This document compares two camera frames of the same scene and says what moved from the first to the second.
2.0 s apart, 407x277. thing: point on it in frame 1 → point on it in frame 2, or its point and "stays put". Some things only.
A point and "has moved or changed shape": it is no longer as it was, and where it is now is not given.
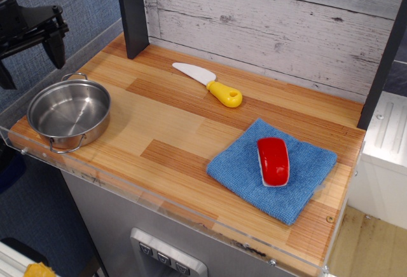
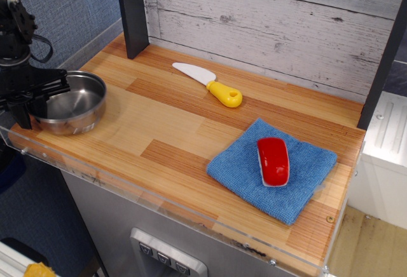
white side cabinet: (379, 187) stays put
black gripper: (23, 27) → (21, 84)
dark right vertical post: (387, 61) stays put
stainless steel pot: (70, 112) has moved or changed shape
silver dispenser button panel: (154, 256) stays put
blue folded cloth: (237, 167) stays put
